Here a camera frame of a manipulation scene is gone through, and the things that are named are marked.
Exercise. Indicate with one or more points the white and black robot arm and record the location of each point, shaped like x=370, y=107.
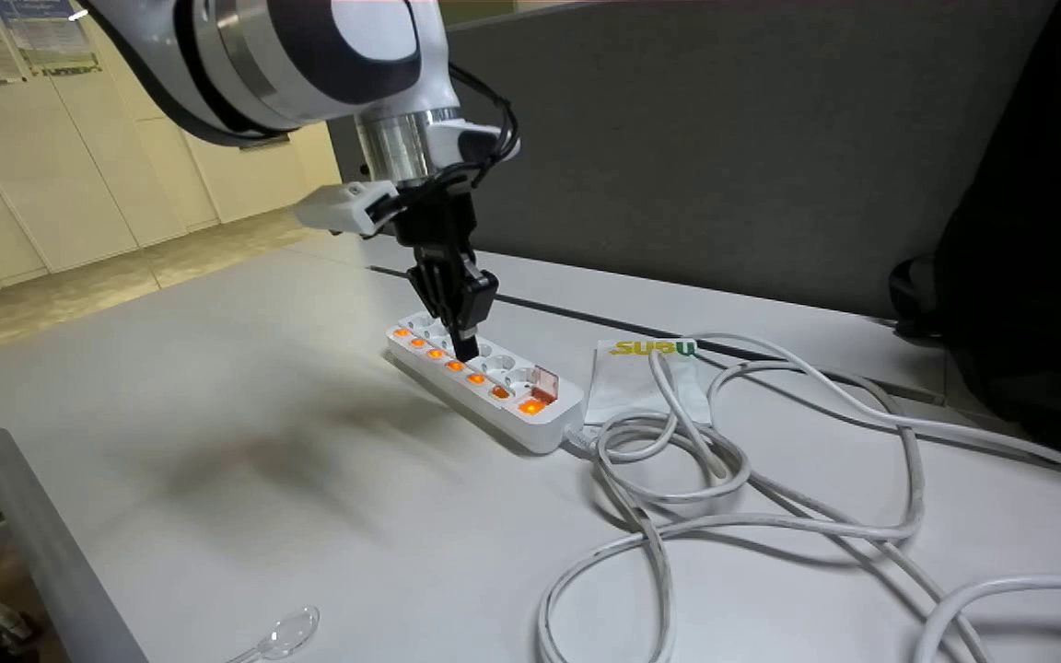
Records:
x=298, y=58

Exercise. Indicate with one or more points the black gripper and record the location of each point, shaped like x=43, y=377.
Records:
x=435, y=215

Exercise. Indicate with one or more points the blue photo wall poster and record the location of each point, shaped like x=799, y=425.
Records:
x=52, y=42

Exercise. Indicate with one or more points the white power strip orange switches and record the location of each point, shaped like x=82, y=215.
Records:
x=519, y=410

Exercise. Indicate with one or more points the grey desk partition panel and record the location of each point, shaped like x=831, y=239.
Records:
x=737, y=150

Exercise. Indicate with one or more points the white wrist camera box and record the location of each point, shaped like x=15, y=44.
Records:
x=342, y=207

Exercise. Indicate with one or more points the black bag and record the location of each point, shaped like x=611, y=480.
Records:
x=1049, y=244

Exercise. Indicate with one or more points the clear plastic bag yellow label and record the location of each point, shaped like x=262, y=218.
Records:
x=623, y=385

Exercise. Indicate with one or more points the clear plastic spoon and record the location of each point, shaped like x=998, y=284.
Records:
x=280, y=635

